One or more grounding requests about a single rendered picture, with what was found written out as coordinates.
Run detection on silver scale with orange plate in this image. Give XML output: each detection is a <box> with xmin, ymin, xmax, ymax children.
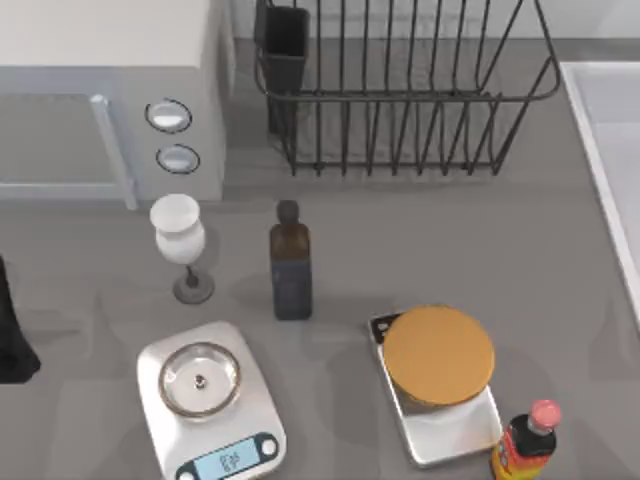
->
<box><xmin>368</xmin><ymin>305</ymin><xmax>504</xmax><ymax>468</ymax></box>

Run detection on pale microwave door handle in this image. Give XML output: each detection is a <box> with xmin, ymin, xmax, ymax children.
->
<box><xmin>89</xmin><ymin>94</ymin><xmax>139</xmax><ymax>211</ymax></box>

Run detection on small microwave knob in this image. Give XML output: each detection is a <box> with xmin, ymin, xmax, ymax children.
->
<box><xmin>155</xmin><ymin>143</ymin><xmax>201</xmax><ymax>175</ymax></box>

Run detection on white goblet with grey base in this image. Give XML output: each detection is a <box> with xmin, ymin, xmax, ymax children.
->
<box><xmin>149</xmin><ymin>193</ymin><xmax>217</xmax><ymax>305</ymax></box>

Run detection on pale microwave oven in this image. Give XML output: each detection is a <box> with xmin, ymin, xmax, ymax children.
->
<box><xmin>0</xmin><ymin>0</ymin><xmax>237</xmax><ymax>211</ymax></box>

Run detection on silver scale with blue display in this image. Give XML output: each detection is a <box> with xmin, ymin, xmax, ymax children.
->
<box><xmin>136</xmin><ymin>320</ymin><xmax>289</xmax><ymax>480</ymax></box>

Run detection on dark wire dish rack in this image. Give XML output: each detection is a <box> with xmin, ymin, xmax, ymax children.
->
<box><xmin>253</xmin><ymin>0</ymin><xmax>562</xmax><ymax>178</ymax></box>

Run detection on black cutlery holder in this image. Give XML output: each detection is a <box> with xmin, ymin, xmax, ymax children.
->
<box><xmin>254</xmin><ymin>0</ymin><xmax>311</xmax><ymax>95</ymax></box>

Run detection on dark brown bottle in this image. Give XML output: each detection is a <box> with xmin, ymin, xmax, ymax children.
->
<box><xmin>269</xmin><ymin>199</ymin><xmax>315</xmax><ymax>322</ymax></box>

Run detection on dark bottle with pink cap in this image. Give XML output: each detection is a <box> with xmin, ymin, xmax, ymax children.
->
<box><xmin>490</xmin><ymin>399</ymin><xmax>562</xmax><ymax>480</ymax></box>

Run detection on large microwave knob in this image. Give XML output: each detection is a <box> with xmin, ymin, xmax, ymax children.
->
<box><xmin>144</xmin><ymin>97</ymin><xmax>193</xmax><ymax>135</ymax></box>

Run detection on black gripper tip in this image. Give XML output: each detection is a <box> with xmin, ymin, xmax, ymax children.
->
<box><xmin>0</xmin><ymin>256</ymin><xmax>42</xmax><ymax>385</ymax></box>

